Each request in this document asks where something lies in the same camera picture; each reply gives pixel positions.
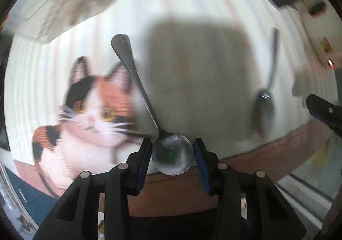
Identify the steel spoon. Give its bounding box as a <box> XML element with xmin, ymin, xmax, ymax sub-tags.
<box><xmin>250</xmin><ymin>27</ymin><xmax>280</xmax><ymax>139</ymax></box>
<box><xmin>111</xmin><ymin>34</ymin><xmax>195</xmax><ymax>176</ymax></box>

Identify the clear plastic organizer box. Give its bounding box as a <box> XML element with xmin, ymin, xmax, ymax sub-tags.
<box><xmin>5</xmin><ymin>0</ymin><xmax>127</xmax><ymax>43</ymax></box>

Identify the cat print striped tablecloth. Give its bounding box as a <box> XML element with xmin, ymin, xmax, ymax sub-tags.
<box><xmin>4</xmin><ymin>0</ymin><xmax>340</xmax><ymax>218</ymax></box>

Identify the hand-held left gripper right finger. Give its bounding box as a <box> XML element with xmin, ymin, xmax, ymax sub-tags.
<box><xmin>194</xmin><ymin>138</ymin><xmax>308</xmax><ymax>240</ymax></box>

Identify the pink and white electric kettle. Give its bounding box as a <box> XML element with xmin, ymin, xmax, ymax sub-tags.
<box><xmin>301</xmin><ymin>14</ymin><xmax>342</xmax><ymax>92</ymax></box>

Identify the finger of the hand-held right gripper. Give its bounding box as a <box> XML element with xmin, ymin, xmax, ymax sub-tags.
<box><xmin>306</xmin><ymin>94</ymin><xmax>342</xmax><ymax>137</ymax></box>

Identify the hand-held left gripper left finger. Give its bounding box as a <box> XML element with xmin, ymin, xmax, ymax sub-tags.
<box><xmin>33</xmin><ymin>138</ymin><xmax>153</xmax><ymax>240</ymax></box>

